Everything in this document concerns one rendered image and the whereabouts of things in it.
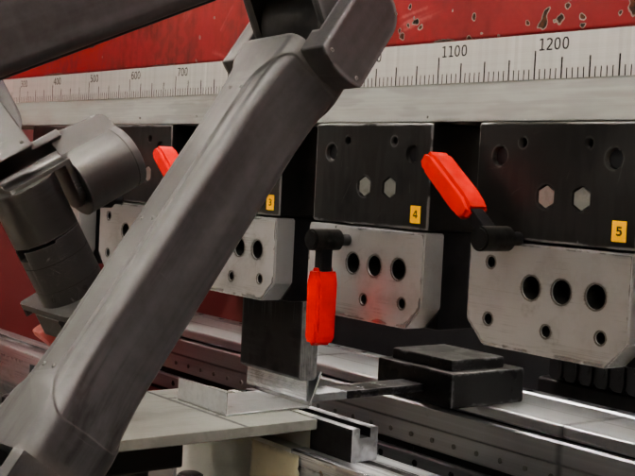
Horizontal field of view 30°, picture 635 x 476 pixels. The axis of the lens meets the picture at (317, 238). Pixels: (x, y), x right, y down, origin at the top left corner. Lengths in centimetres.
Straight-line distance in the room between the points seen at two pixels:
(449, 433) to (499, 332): 47
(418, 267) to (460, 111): 13
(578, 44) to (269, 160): 23
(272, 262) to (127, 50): 37
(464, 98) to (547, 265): 15
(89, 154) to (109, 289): 32
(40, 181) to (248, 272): 24
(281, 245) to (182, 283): 38
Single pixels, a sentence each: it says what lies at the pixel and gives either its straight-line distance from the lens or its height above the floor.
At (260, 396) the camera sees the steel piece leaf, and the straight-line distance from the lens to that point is 118.
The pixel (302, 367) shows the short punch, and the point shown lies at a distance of 112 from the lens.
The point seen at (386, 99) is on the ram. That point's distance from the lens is 98.
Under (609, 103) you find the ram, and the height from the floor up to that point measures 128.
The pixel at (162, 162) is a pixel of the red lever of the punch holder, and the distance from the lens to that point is 119.
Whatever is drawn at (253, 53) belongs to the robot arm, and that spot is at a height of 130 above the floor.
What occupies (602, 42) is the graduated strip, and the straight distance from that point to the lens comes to 83.
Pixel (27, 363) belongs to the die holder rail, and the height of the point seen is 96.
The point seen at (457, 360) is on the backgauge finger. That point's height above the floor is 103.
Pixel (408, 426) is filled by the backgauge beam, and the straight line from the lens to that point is 138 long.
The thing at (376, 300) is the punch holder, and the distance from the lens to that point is 98.
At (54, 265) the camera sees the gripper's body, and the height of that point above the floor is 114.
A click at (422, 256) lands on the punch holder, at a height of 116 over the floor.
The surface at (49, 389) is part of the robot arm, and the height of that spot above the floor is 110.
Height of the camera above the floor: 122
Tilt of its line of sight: 3 degrees down
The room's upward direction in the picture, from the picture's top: 3 degrees clockwise
